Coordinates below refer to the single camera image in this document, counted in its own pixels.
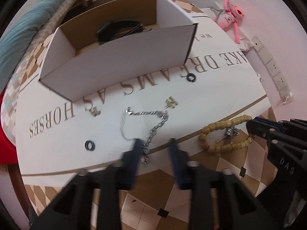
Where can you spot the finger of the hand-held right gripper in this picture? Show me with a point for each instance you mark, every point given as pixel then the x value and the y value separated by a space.
pixel 257 128
pixel 268 122

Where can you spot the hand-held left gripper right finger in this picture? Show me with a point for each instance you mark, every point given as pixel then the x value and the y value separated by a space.
pixel 177 159

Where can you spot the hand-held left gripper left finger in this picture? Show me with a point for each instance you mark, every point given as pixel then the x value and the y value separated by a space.
pixel 135 151

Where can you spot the white cardboard box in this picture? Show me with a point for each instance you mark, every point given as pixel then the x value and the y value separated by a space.
pixel 124 67

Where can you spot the silver pendant charm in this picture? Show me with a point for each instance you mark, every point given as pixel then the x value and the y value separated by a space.
pixel 230 133

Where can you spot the white power strip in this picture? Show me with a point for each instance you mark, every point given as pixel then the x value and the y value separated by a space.
pixel 273 68

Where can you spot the printed diamond pattern tablecloth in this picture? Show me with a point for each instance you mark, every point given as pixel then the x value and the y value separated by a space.
pixel 215 93

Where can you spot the pink plush toy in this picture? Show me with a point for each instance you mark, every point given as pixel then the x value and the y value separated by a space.
pixel 227 19

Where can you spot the black wristband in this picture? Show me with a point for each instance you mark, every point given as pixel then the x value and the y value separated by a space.
pixel 112 30

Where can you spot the red cloth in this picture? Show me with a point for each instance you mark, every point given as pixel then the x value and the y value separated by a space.
pixel 6 124

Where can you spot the teal blanket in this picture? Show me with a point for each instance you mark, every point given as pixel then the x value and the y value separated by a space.
pixel 28 24

